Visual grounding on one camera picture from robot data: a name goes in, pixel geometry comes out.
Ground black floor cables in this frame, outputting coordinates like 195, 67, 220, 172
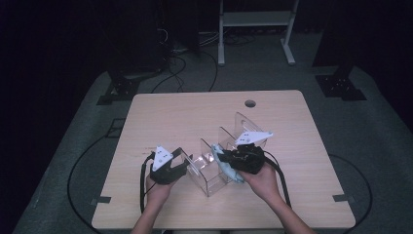
150, 30, 257, 94

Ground long curved black cable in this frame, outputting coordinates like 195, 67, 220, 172
328, 153, 373, 234
66, 134, 110, 234

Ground black tape strip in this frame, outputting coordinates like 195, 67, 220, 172
332, 193, 356, 204
90, 195, 112, 207

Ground person's right hand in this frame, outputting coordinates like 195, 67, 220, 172
238, 161, 284, 205

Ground left hand-held gripper cable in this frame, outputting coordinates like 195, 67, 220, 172
138, 151, 158, 215

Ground hand-held gripper cable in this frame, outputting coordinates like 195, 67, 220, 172
138, 151, 158, 215
262, 150, 292, 210

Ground person's left hand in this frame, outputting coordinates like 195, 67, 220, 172
144, 175, 178, 210

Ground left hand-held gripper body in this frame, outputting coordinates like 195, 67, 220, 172
148, 145, 190, 186

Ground clear plastic divided organizer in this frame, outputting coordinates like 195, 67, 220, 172
177, 111, 269, 198

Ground right hand-held gripper cable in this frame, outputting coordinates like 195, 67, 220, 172
262, 150, 292, 210

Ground white metal stand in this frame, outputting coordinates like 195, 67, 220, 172
217, 0, 300, 67

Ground light blue cleaning cloth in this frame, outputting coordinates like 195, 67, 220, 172
210, 143, 245, 184

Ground dark equipment cabinet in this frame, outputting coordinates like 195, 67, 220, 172
103, 0, 203, 86

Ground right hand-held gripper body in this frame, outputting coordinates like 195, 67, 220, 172
223, 130, 274, 176

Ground black stand base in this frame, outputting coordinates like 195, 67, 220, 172
315, 66, 368, 102
95, 77, 141, 106

